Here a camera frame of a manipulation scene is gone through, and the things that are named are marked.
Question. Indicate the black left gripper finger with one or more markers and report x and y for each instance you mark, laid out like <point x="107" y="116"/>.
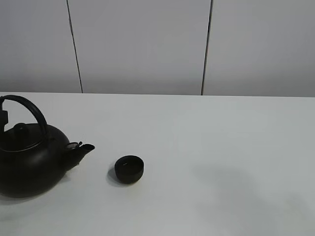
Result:
<point x="3" y="119"/>

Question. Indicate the small black teacup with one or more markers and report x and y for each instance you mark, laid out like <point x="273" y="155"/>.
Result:
<point x="129" y="169"/>

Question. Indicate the black round teapot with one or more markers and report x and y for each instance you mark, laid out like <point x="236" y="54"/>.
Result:
<point x="34" y="157"/>

